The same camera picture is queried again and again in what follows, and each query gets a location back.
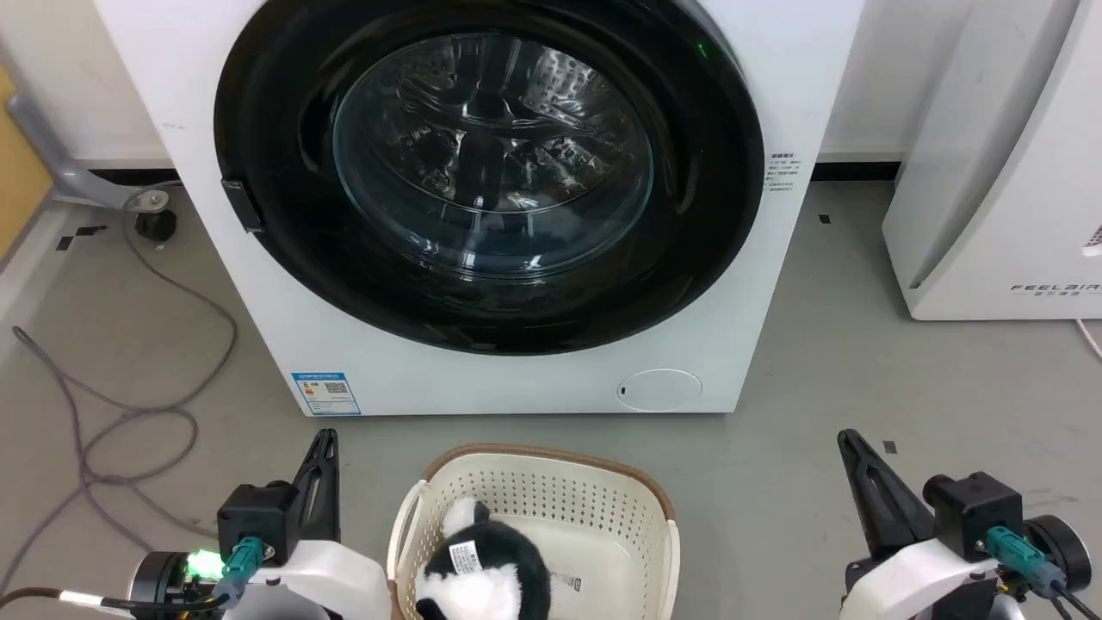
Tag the small printed text sticker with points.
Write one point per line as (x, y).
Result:
(783, 172)

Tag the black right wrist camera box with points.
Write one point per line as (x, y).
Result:
(977, 512)

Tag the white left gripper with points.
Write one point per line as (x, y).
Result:
(331, 581)

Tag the black round furniture foot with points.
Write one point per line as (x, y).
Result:
(156, 225)

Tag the round white filter cover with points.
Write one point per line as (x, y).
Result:
(659, 389)

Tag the grey metal furniture leg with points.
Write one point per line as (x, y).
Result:
(52, 155)

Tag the cream perforated laundry basket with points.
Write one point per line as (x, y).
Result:
(603, 517)

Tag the black and white plush toy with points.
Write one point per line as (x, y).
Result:
(495, 573)

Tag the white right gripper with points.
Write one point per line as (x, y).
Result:
(913, 581)

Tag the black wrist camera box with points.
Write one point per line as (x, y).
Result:
(977, 512)
(256, 517)

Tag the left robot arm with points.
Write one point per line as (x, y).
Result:
(164, 581)

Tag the blue energy label sticker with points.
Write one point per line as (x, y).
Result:
(327, 393)

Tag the yellow wooden panel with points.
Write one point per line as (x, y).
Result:
(15, 172)

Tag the white washing machine body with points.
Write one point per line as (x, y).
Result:
(775, 77)

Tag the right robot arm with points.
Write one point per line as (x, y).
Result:
(1059, 551)

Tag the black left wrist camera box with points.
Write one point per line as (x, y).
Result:
(256, 517)

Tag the black round washer door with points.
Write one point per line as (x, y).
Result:
(491, 172)

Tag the white air purifier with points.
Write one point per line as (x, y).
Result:
(999, 172)

